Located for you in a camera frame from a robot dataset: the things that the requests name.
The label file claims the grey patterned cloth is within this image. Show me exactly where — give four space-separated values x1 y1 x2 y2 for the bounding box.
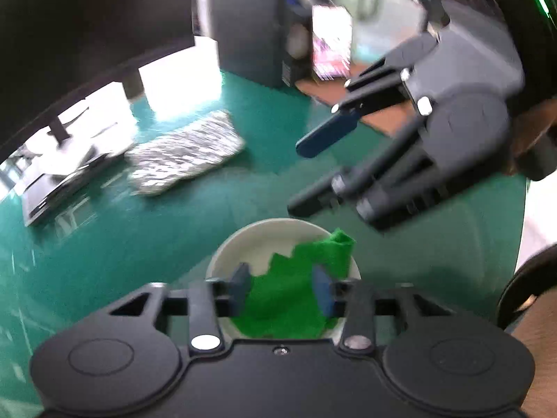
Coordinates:
125 110 247 197

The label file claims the black keyboard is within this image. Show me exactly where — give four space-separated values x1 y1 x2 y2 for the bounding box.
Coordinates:
21 138 136 228

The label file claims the person's right hand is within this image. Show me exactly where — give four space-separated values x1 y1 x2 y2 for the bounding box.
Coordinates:
507 98 557 181

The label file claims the brown desk mat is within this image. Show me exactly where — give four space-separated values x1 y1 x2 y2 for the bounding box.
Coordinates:
295 63 421 137

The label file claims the black chair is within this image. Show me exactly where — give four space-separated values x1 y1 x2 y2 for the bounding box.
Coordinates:
497 246 557 329

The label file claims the black monitor stand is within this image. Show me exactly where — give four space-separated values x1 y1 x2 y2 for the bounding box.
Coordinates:
47 67 145 145

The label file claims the lit colourful screen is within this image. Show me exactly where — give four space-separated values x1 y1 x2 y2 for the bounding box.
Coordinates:
311 4 354 82

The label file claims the large black monitor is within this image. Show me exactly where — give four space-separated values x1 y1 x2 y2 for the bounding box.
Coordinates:
0 0 196 163

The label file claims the white bowl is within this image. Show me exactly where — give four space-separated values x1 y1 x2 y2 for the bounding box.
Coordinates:
204 218 362 341

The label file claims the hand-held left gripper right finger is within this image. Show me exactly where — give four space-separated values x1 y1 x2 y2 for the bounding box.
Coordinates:
311 265 458 351

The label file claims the green cleaning cloth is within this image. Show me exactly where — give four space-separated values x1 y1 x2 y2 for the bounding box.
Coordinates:
230 227 358 340

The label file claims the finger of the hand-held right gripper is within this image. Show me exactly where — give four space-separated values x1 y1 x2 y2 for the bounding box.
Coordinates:
295 34 440 160
286 115 463 233

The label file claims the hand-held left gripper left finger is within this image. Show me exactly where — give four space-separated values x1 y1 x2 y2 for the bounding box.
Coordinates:
104 263 252 353

